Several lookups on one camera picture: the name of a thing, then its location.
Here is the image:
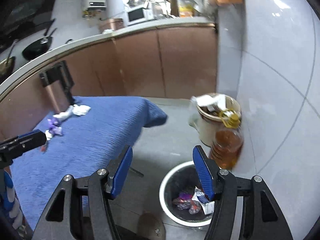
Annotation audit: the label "purple candy wrapper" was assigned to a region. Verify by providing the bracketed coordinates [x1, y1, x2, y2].
[46, 118, 63, 138]

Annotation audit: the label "clear white plastic bag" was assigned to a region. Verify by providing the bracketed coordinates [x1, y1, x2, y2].
[53, 105, 74, 122]

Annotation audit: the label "white tissue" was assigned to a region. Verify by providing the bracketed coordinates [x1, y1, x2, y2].
[72, 104, 91, 116]

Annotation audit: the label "dark brown snack bag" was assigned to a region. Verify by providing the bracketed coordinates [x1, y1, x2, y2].
[191, 187, 215, 215]

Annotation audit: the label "purple round plastic lid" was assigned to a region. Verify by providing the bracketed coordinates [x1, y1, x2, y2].
[172, 192, 202, 215]

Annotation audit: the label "steel trash bin white rim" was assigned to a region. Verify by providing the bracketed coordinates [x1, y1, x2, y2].
[159, 161, 212, 228]

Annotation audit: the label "brown kitchen base cabinets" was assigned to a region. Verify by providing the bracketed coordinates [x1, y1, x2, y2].
[1, 18, 218, 139]

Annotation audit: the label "chrome kitchen faucet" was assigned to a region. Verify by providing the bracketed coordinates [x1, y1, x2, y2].
[147, 0, 175, 20]

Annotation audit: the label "blue white gloved hand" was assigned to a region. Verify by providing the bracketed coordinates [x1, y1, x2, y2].
[1, 171, 23, 230]

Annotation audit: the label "cooking oil bottle yellow cap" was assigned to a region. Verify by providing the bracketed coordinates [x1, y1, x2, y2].
[209, 109, 244, 170]

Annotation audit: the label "blue towel on table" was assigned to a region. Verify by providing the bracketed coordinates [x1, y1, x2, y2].
[10, 96, 168, 229]

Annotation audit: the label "beige full waste bucket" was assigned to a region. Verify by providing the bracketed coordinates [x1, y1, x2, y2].
[188, 93, 241, 147]

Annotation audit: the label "black and copper electric kettle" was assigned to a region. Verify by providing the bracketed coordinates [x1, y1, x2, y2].
[39, 60, 75, 114]

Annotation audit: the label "black frying pan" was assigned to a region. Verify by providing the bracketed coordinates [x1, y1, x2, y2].
[22, 18, 57, 61]

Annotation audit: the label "black range hood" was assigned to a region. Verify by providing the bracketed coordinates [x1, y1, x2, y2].
[1, 0, 55, 51]

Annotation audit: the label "yellow oil bottle on counter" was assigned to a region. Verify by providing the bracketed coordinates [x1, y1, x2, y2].
[178, 0, 194, 17]

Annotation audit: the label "white microwave oven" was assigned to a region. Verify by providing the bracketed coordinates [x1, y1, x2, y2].
[126, 6, 155, 26]

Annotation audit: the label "steel pot on microwave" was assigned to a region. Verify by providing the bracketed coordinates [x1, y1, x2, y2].
[127, 0, 146, 8]

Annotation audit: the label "bronze wok with handle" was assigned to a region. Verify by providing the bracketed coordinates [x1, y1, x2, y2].
[0, 39, 18, 83]

